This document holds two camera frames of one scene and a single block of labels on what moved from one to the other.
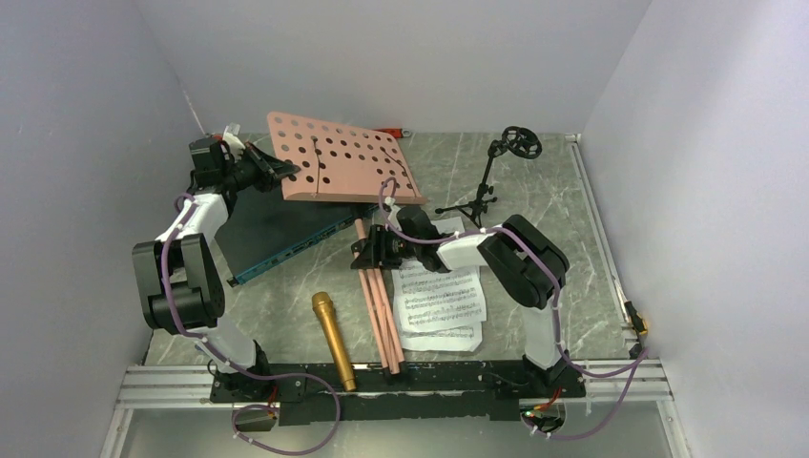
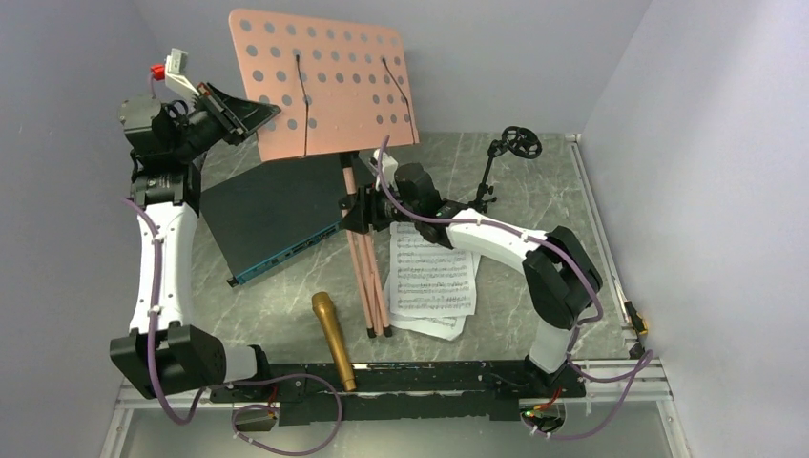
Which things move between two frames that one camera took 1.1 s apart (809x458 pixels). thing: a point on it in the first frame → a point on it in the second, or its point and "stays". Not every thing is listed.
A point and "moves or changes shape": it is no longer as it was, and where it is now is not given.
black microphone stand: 513,137 stays
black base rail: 426,392 stays
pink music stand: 350,165 moves or changes shape
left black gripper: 268,166 → 237,117
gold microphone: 322,301 stays
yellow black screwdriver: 638,322 stays
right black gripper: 371,257 → 365,211
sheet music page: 466,338 → 445,327
